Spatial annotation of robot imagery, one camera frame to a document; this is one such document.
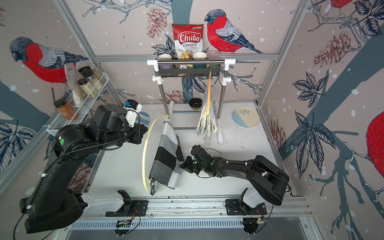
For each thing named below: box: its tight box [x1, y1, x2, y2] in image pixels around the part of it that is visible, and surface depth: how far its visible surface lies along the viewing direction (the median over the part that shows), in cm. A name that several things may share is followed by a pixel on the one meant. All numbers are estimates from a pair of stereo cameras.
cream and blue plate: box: [231, 106, 260, 128], surface depth 116 cm
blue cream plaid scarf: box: [195, 103, 218, 145], surface depth 80 cm
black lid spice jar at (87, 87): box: [77, 78, 98, 98], surface depth 79 cm
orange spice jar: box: [53, 99, 80, 121], surface depth 69 cm
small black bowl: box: [189, 97, 203, 111], surface depth 117 cm
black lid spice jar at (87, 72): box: [78, 66, 103, 91], surface depth 82 cm
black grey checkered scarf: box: [149, 121, 184, 196], surface depth 74 cm
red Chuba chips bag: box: [172, 23, 204, 59], surface depth 81 cm
